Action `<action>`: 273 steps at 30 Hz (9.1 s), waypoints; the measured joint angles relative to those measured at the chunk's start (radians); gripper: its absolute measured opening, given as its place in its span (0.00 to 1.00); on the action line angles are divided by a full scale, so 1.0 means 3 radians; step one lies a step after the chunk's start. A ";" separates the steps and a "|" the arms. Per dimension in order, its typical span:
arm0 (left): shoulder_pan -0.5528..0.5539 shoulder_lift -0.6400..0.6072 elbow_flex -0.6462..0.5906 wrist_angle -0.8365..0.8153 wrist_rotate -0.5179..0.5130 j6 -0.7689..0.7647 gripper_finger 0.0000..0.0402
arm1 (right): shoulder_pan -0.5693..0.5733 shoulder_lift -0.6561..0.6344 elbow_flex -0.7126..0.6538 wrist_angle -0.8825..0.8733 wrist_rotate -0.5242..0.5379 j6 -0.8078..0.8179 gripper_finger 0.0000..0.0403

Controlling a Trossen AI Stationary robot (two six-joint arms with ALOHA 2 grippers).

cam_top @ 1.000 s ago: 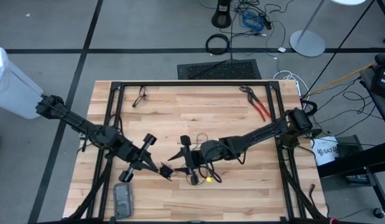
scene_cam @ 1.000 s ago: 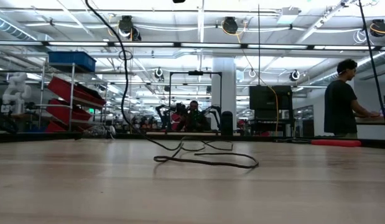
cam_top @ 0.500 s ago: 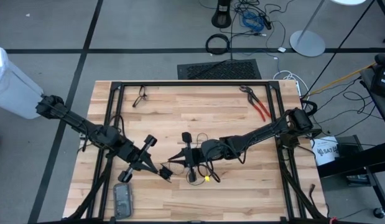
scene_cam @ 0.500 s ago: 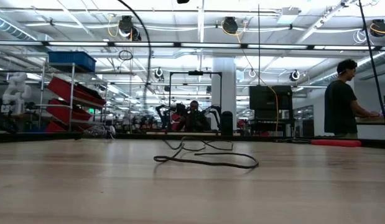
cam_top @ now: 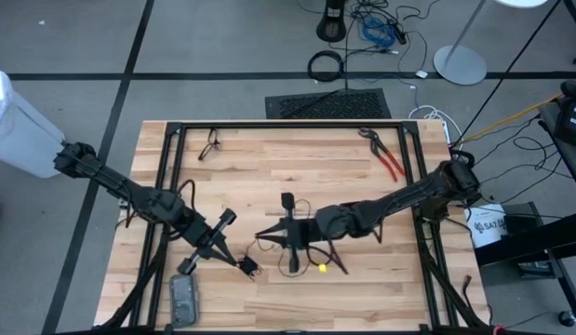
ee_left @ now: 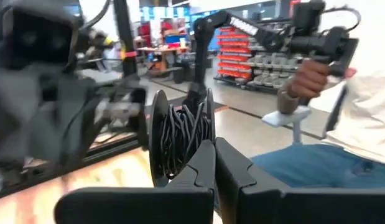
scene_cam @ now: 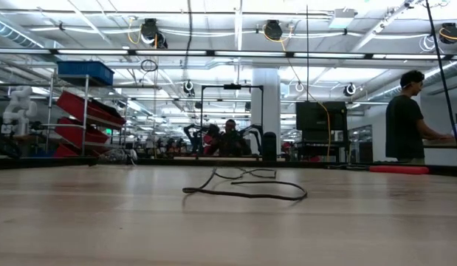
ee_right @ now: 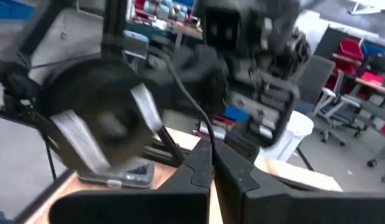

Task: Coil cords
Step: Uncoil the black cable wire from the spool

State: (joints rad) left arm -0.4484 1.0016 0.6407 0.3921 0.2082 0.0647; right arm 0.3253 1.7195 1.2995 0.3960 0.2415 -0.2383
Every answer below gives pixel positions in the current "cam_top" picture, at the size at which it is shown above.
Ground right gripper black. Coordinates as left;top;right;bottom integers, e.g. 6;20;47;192
255;192;319;275

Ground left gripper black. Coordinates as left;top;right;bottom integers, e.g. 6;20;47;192
177;208;241;275

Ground thin black cord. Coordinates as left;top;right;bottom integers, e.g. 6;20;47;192
245;198;316;280

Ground grey rectangular pouch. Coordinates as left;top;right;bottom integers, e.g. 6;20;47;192
168;272;199;329

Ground black eyeglasses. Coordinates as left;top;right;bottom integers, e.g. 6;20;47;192
197;127;221;162

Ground black floor vent mat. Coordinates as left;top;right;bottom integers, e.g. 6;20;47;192
264;87;393;120

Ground black cylinder stand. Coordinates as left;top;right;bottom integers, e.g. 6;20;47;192
315;0;348;43

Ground black power strip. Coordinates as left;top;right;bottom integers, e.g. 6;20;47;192
387;18;409;47

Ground white trash bin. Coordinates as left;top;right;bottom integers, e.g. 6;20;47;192
0;64;66;180

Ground white lamp base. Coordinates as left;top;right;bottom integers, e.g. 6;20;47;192
432;0;549;87

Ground thin black slanted pole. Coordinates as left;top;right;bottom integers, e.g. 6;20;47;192
453;0;564;146

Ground black side cart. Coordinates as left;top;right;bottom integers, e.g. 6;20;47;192
538;78;576;199

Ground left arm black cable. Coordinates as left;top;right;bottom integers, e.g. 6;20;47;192
175;179;196;210

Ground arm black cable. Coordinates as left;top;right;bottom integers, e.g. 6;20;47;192
305;218;386;276
175;179;196;210

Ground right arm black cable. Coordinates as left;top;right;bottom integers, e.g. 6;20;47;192
305;218;386;276

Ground red-handled pliers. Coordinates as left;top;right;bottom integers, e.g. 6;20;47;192
357;127;408;182

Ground coiled black floor cable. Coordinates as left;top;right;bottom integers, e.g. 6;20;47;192
307;49;347;84

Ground white power strip cable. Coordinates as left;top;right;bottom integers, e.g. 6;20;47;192
408;105;463;146

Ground dark red cable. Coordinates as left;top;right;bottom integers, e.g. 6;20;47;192
461;274;476;311

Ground blue cable bundle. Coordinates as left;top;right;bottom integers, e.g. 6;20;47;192
359;16;396;48

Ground black floor cable tangle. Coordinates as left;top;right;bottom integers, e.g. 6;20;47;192
342;0;431;78

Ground yellow cable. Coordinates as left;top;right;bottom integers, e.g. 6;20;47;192
454;81;576;145

